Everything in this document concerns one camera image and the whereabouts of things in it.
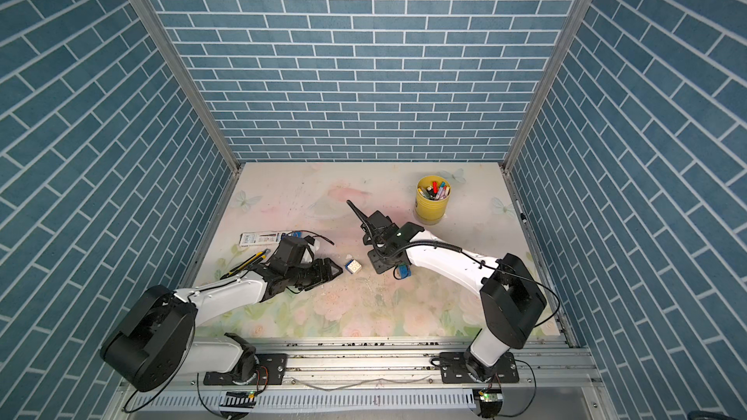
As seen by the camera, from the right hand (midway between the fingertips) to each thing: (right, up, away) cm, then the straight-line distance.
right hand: (382, 260), depth 85 cm
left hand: (-12, -5, +1) cm, 13 cm away
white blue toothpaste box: (-40, +5, +12) cm, 42 cm away
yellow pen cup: (+16, +18, +10) cm, 26 cm away
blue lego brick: (+7, -4, +2) cm, 8 cm away
